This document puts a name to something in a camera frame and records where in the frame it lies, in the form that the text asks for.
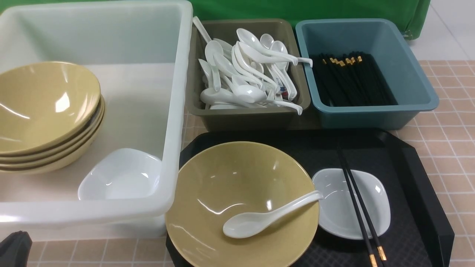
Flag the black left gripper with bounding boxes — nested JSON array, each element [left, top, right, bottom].
[[0, 231, 32, 267]]

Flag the white ceramic soup spoon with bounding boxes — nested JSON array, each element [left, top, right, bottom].
[[222, 190, 323, 239]]

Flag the tan noodle bowl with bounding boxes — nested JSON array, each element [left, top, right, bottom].
[[165, 141, 319, 267]]

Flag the white square sauce dish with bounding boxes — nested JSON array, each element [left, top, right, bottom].
[[312, 168, 391, 240]]

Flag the stacked tan bowl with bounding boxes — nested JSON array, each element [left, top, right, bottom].
[[0, 109, 106, 175], [0, 96, 105, 164], [0, 62, 101, 156], [0, 96, 106, 172]]

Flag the bottom stacked tan bowl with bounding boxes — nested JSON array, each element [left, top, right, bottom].
[[0, 109, 106, 175]]

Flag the top stacked tan bowl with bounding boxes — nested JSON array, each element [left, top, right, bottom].
[[0, 62, 101, 156]]

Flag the white dish inside bin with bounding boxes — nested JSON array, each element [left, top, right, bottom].
[[78, 148, 162, 201]]

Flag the large white plastic bin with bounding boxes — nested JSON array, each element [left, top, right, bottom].
[[1, 0, 193, 241]]

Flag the brown plastic spoon bin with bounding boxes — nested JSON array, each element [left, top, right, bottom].
[[185, 18, 311, 132]]

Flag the pile of white spoons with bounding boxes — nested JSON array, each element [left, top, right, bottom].
[[192, 17, 313, 115]]

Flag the pile of black chopsticks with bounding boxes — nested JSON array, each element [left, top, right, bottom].
[[310, 51, 398, 107]]

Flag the black plastic serving tray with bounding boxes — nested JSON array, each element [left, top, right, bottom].
[[180, 128, 455, 267]]

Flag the blue plastic chopstick bin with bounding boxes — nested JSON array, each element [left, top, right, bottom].
[[295, 18, 439, 130]]

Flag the green cloth backdrop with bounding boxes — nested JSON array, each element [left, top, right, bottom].
[[0, 0, 432, 40]]

